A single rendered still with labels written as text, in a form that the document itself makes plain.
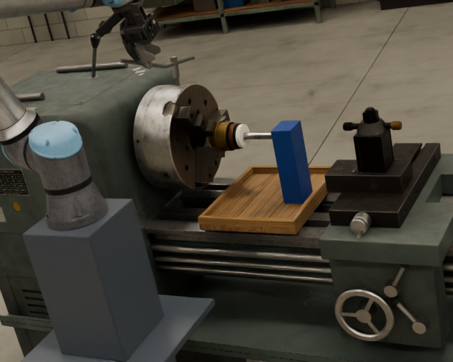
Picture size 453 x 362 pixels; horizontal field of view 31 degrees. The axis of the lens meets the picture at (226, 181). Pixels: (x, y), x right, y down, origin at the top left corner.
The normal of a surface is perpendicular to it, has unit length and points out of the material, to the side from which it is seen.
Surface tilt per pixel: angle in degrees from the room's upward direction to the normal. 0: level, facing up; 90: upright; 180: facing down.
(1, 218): 90
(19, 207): 90
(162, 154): 85
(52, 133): 7
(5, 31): 90
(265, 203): 0
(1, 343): 0
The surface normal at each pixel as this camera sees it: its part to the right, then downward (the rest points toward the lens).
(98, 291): -0.42, 0.43
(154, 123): -0.47, -0.19
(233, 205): -0.20, -0.90
